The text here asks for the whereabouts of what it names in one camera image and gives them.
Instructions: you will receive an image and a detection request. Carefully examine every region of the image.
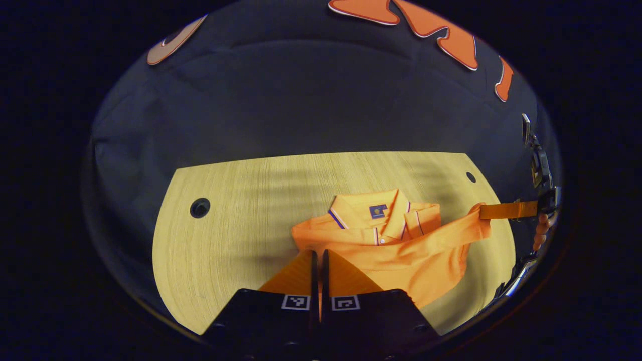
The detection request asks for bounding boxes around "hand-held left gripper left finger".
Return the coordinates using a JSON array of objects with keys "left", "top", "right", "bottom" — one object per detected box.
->
[{"left": 201, "top": 249, "right": 320, "bottom": 354}]

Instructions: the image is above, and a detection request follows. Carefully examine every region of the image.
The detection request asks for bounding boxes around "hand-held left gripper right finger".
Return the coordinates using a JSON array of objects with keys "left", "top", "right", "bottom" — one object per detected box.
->
[{"left": 321, "top": 249, "right": 442, "bottom": 354}]

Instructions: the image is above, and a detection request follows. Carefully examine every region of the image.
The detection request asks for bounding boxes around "orange T-shirt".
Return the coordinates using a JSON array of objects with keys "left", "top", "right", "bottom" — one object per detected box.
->
[{"left": 291, "top": 189, "right": 492, "bottom": 309}]

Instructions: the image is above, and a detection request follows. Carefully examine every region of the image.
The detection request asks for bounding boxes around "black backdrop cloth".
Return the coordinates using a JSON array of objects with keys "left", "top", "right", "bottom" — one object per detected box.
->
[{"left": 88, "top": 0, "right": 557, "bottom": 321}]

